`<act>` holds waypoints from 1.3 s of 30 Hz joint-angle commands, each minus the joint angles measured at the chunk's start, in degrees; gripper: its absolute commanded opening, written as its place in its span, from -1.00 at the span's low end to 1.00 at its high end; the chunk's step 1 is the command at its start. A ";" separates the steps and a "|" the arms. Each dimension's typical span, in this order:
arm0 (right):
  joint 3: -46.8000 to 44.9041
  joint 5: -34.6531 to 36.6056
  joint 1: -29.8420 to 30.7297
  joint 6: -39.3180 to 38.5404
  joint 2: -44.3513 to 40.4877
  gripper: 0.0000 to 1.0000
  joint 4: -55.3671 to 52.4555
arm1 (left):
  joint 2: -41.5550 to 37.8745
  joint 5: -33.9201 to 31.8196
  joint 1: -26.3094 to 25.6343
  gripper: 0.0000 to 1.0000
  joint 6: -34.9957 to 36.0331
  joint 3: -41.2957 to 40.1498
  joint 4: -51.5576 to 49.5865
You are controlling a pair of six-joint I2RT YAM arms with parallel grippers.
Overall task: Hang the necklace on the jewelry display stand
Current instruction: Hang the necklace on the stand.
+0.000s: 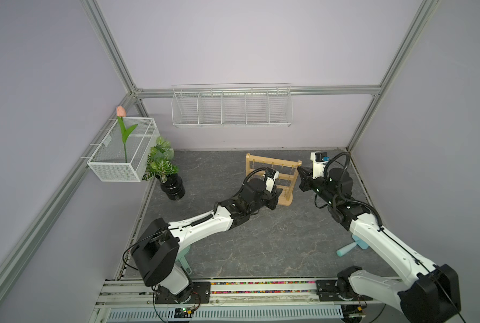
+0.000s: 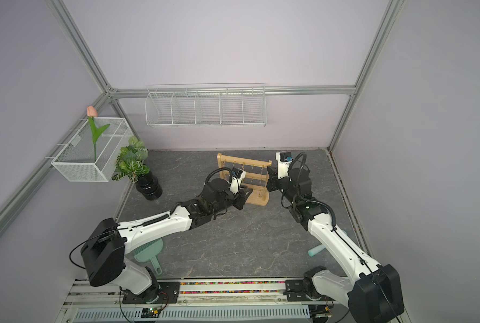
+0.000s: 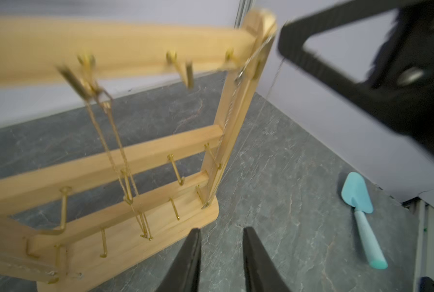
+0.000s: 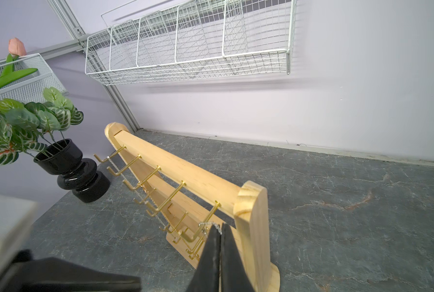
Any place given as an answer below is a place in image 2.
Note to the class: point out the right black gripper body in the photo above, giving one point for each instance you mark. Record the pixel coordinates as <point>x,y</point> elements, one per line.
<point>283,188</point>

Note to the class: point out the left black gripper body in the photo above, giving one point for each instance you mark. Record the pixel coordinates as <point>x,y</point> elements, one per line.
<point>228,200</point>

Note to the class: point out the wooden jewelry display stand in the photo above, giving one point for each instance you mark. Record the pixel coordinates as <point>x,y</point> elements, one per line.
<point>255,176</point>

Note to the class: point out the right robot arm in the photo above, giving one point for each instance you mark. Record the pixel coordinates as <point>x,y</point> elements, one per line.
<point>372,292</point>

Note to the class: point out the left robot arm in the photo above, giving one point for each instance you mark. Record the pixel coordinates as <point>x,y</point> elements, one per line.
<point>104,254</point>

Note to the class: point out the black ribbed vase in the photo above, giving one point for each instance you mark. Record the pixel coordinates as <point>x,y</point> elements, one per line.
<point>148,186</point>

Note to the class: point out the teal small brush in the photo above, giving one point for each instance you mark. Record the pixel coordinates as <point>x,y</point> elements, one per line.
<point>316,250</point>

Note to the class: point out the green artificial potted plant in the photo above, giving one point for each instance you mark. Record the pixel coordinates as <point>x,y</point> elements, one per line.
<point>131,161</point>

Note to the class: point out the green dustpan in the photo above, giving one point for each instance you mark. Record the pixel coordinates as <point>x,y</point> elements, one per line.
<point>148,253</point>

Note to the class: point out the pink artificial tulip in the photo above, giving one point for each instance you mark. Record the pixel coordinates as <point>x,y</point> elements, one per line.
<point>96,131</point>

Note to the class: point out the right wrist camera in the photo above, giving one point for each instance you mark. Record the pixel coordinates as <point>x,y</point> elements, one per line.
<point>284,161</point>

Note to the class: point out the white wire wall shelf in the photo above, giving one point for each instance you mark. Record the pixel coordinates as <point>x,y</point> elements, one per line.
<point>206,105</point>

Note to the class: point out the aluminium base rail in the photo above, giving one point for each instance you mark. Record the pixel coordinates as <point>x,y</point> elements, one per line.
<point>193,293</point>

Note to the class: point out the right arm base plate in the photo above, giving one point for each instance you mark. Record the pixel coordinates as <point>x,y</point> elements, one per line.
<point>302,290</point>

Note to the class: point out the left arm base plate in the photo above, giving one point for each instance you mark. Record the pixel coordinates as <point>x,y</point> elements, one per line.
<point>164,292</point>

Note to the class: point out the white mesh wall basket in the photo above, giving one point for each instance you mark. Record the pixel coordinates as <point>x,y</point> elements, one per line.
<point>75,161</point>

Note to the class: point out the white slotted cable duct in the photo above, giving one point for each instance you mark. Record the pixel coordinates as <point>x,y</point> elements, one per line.
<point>198,314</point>

